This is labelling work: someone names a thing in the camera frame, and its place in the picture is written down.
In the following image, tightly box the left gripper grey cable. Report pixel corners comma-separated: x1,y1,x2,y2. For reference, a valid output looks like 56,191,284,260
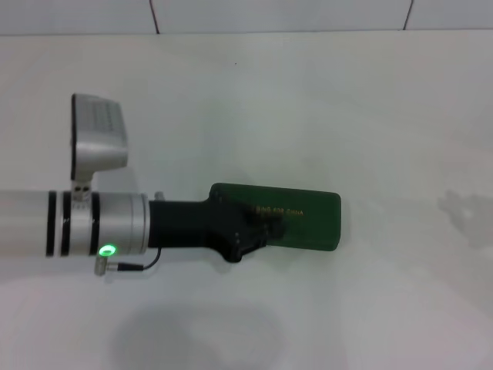
93,246,163,277

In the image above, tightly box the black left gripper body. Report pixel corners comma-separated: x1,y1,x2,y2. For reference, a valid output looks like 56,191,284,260
149,190,256,265

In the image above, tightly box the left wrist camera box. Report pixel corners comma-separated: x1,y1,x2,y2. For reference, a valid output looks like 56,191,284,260
70,92,129,205

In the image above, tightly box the green glasses case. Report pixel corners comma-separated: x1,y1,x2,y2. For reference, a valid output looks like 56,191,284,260
209,181,342,253

